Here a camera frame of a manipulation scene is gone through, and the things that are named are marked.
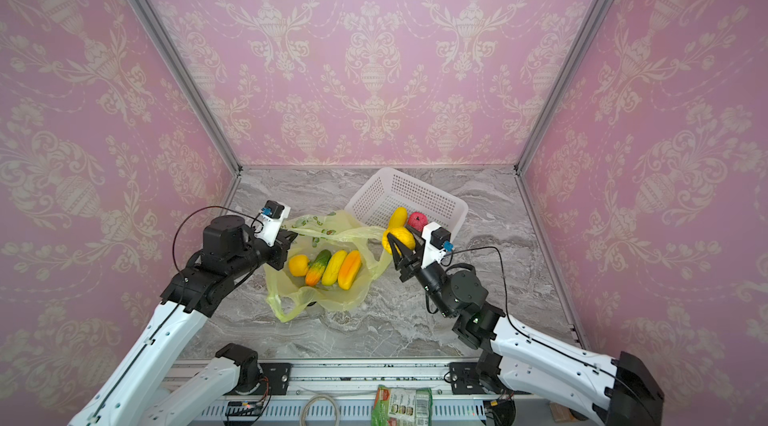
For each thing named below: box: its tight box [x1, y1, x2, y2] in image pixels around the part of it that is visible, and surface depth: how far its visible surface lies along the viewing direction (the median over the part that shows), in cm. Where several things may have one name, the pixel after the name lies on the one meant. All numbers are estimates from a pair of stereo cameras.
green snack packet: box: [371, 385, 433, 426], surface depth 71 cm
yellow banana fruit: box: [322, 250, 347, 286], surface depth 91 cm
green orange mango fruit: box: [305, 249, 332, 286], surface depth 91 cm
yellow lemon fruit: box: [388, 206, 408, 228], surface depth 102 cm
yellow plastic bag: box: [263, 210, 392, 323], surface depth 76 cm
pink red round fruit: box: [408, 211, 429, 232], surface depth 101 cm
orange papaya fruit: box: [338, 249, 362, 290], surface depth 91 cm
